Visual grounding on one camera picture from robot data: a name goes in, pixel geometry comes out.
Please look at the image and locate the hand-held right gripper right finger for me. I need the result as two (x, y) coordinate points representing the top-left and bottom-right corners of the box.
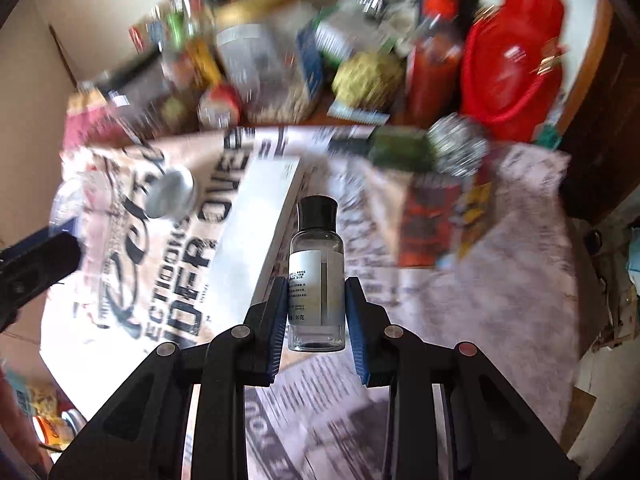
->
(344, 276), (583, 480)

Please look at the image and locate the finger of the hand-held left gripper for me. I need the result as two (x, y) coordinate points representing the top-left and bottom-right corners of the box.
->
(0, 232), (82, 331)

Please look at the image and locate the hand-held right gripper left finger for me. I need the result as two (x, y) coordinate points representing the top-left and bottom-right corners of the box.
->
(47, 276), (290, 480)

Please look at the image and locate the small clear bottle black cap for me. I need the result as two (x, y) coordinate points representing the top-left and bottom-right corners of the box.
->
(287, 195), (347, 353)

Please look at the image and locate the printed newspaper-style tablecloth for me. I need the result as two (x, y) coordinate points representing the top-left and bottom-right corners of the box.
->
(40, 125), (581, 480)

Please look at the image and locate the long white box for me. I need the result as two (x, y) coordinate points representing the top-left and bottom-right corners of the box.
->
(200, 156), (307, 321)

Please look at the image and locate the red and yellow packet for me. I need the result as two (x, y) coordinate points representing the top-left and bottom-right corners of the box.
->
(397, 175), (493, 268)

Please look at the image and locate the small metal tin lid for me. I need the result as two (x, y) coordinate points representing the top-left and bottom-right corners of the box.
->
(145, 166), (197, 220)

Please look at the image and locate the dark green sponge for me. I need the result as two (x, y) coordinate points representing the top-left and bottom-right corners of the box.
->
(371, 127), (436, 171)

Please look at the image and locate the glass jar with dark lid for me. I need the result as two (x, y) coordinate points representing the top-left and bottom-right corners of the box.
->
(100, 55), (191, 131)

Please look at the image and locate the steel wool scourer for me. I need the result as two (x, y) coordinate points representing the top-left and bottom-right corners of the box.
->
(427, 114), (491, 178)

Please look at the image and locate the red and white can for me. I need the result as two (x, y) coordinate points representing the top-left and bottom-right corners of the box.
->
(197, 85), (243, 128)

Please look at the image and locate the yellow-green scrubber ball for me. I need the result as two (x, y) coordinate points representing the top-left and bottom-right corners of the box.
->
(331, 51), (405, 111)

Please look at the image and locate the yellow label bottle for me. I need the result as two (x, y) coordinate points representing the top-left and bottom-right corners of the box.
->
(182, 35), (223, 96)

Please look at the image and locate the clear plastic jar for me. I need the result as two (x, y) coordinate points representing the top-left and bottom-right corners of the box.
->
(216, 0), (326, 123)

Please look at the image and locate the green cap bottle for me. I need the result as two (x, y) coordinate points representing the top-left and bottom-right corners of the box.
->
(167, 10), (186, 43)

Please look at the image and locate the blue and white box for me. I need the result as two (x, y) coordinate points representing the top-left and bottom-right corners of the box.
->
(295, 25), (331, 103)

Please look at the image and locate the red sauce bottle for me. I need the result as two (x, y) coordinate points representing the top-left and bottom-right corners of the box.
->
(406, 0), (463, 128)

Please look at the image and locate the red thermos jug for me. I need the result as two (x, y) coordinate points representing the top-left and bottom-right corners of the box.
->
(460, 0), (568, 143)

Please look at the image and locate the dark wooden door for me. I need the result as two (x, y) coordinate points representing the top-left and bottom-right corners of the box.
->
(560, 0), (640, 226)

